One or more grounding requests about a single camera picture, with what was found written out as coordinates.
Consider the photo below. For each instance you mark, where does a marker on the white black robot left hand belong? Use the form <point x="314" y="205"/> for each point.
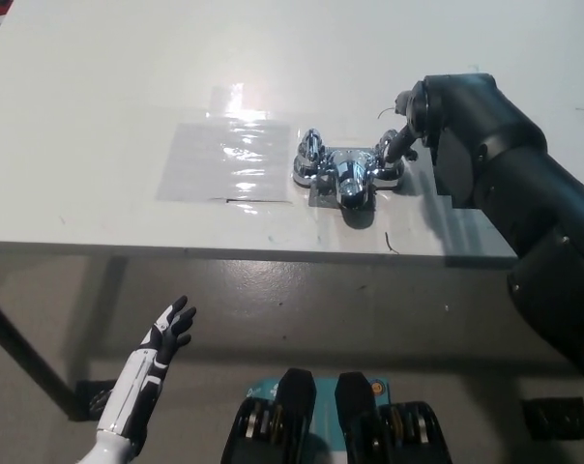
<point x="142" y="382"/>

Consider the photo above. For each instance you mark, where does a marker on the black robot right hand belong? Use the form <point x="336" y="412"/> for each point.
<point x="398" y="145"/>

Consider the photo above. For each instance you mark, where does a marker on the chrome faucet body with spout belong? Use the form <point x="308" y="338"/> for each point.
<point x="351" y="183"/>

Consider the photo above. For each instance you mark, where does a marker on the robot left black torso block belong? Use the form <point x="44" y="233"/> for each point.
<point x="292" y="411"/>

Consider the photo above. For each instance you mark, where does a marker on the robot black torso block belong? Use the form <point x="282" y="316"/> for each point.
<point x="362" y="415"/>
<point x="292" y="411"/>

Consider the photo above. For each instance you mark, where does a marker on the robot right black torso block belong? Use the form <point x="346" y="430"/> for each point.
<point x="362" y="415"/>

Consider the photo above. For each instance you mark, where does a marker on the black table foot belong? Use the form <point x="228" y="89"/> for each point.
<point x="86" y="398"/>
<point x="555" y="418"/>

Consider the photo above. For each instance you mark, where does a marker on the black diagonal bar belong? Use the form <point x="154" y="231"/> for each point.
<point x="31" y="357"/>

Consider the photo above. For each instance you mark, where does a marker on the grey taped plastic sheet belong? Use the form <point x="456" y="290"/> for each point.
<point x="219" y="164"/>

